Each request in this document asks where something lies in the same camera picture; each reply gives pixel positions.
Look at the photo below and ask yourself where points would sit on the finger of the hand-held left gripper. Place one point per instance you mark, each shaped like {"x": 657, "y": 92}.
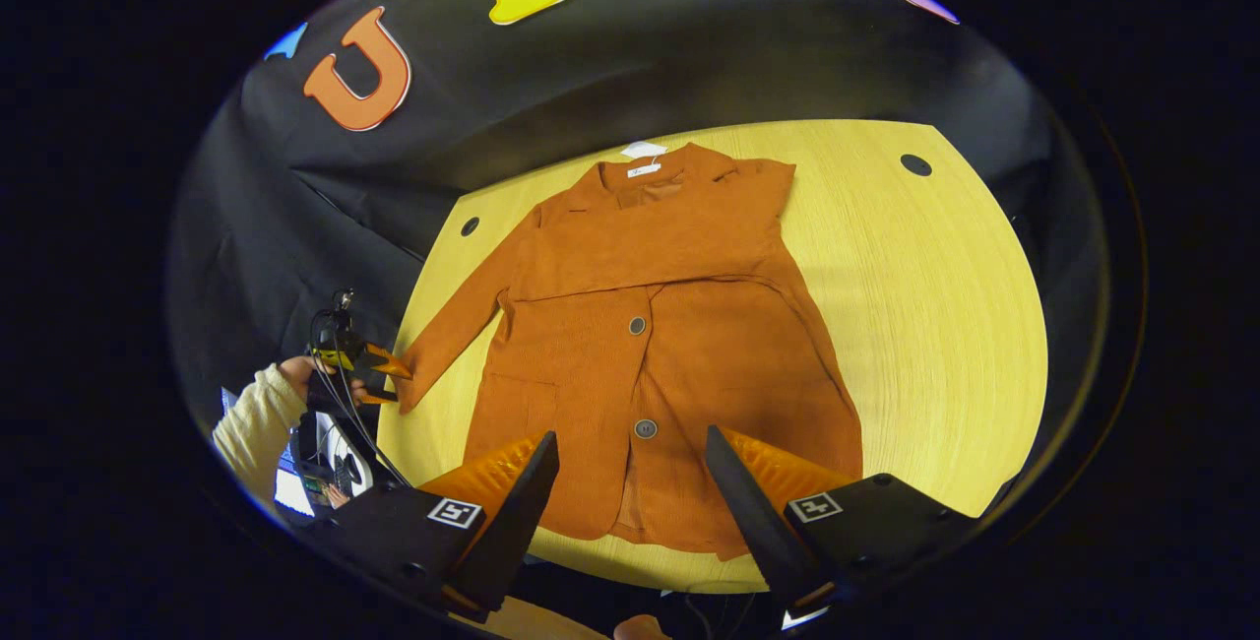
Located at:
{"x": 379, "y": 396}
{"x": 391, "y": 362}

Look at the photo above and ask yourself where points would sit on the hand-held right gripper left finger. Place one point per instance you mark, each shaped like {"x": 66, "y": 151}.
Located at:
{"x": 507, "y": 542}

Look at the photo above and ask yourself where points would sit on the person's tan trouser leg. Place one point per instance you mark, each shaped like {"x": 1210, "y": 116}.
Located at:
{"x": 536, "y": 622}

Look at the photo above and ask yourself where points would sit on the computer monitor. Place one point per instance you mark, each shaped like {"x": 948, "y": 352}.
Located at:
{"x": 292, "y": 494}

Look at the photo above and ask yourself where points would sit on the black backdrop cloth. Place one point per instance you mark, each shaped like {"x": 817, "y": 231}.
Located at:
{"x": 591, "y": 69}

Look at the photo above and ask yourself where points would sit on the white and black device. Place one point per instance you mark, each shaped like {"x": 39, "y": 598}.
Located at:
{"x": 335, "y": 443}

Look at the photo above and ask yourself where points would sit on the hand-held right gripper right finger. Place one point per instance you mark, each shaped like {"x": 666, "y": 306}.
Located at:
{"x": 753, "y": 532}

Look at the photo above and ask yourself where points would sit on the white paper hang tag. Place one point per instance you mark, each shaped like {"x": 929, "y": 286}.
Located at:
{"x": 642, "y": 149}

